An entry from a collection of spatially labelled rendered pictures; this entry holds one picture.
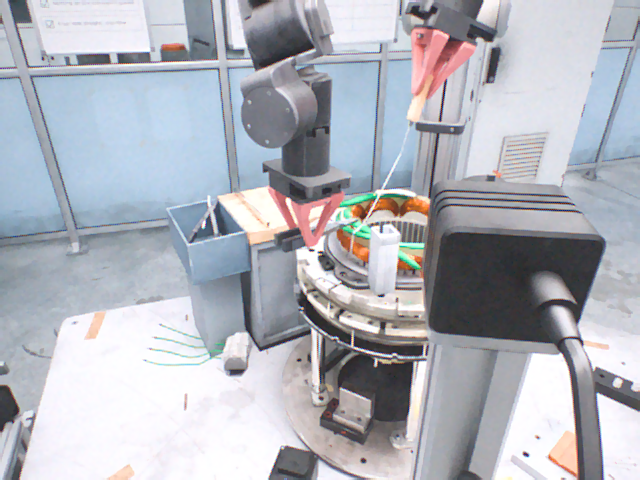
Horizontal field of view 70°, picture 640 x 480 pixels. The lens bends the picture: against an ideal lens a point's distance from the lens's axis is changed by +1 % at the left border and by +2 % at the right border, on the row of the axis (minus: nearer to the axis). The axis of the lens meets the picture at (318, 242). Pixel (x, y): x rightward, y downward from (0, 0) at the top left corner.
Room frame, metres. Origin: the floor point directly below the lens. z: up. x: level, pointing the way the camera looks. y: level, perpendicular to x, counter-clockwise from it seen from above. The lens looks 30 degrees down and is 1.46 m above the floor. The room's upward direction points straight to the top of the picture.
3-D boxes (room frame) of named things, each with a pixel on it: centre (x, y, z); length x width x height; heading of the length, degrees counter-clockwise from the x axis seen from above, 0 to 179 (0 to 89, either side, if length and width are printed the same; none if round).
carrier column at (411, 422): (0.50, -0.15, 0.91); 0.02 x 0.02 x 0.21
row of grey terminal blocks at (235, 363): (0.70, 0.17, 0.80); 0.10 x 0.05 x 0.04; 1
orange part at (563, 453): (0.47, -0.40, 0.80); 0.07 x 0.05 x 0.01; 132
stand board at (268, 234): (0.85, 0.08, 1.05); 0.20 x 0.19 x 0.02; 118
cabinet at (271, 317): (0.85, 0.08, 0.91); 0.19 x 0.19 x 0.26; 28
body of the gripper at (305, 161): (0.52, 0.02, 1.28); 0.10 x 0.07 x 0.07; 37
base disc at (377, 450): (0.62, -0.12, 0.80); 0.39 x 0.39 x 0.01
